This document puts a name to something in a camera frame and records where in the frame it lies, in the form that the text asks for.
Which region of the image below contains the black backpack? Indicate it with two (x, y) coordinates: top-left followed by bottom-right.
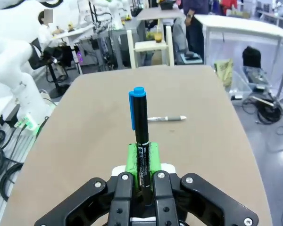
(242, 46), (262, 69)

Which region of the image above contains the grey top table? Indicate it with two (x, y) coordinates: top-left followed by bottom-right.
(136, 8), (187, 21)

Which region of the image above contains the white wooden stool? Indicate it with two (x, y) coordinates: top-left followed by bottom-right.
(126, 25), (175, 69)

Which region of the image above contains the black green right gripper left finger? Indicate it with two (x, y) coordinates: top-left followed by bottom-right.
(34, 143), (141, 226)

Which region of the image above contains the yellow-green printed bag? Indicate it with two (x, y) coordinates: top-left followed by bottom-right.
(214, 58), (234, 88)

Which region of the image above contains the black cable pile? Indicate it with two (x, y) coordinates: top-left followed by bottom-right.
(241, 97), (282, 125)

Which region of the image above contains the black cable bundle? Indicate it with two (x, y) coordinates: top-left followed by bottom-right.
(0, 122), (25, 202)

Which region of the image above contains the white desk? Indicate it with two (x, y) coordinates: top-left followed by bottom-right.
(51, 24), (96, 76)

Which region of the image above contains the grey white pen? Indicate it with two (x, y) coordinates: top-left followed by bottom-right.
(147, 114), (187, 123)

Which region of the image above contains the white table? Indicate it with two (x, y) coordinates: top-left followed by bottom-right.
(194, 13), (283, 98)

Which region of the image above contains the standing person in dark clothes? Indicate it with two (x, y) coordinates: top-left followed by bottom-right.
(182, 0), (209, 65)

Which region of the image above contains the white pen holder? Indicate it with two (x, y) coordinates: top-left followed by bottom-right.
(111, 162), (176, 177)

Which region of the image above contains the seated person in white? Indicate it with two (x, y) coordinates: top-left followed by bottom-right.
(37, 9), (73, 68)

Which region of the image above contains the clear plastic box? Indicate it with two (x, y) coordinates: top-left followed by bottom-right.
(229, 65), (275, 101)

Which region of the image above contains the black marker with blue cap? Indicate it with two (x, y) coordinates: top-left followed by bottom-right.
(128, 86), (154, 208)

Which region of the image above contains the black office chair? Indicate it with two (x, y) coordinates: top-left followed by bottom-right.
(28, 39), (70, 98)

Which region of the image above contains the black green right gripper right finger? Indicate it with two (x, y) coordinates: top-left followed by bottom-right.
(149, 142), (259, 226)

